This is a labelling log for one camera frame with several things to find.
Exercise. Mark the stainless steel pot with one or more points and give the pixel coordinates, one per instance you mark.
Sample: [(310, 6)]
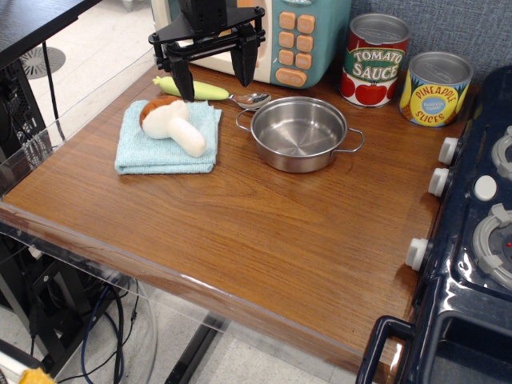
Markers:
[(300, 135)]

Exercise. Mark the plush mushroom toy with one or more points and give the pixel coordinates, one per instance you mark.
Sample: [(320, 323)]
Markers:
[(168, 117)]

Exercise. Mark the tomato sauce can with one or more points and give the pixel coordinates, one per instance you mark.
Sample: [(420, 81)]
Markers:
[(375, 51)]

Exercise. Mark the clear acrylic barrier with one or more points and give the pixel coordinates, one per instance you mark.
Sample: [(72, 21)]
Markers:
[(81, 96)]

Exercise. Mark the black side desk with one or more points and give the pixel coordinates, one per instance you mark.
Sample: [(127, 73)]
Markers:
[(26, 24)]

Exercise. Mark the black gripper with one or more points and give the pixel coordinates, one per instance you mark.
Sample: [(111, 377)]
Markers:
[(206, 28)]

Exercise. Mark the dark blue toy stove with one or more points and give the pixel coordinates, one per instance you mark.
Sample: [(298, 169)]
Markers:
[(461, 328)]

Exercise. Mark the light blue folded towel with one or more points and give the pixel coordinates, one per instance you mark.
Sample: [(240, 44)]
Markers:
[(139, 154)]

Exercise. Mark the pineapple slices can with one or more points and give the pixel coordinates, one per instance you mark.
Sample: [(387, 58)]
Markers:
[(435, 88)]

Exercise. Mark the spoon with green handle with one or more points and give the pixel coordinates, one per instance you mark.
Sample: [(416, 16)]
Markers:
[(207, 92)]

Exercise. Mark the toy microwave oven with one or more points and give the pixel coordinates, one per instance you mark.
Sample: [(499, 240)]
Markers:
[(302, 38)]

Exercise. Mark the yellow object at corner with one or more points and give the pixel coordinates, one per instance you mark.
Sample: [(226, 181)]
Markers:
[(35, 376)]

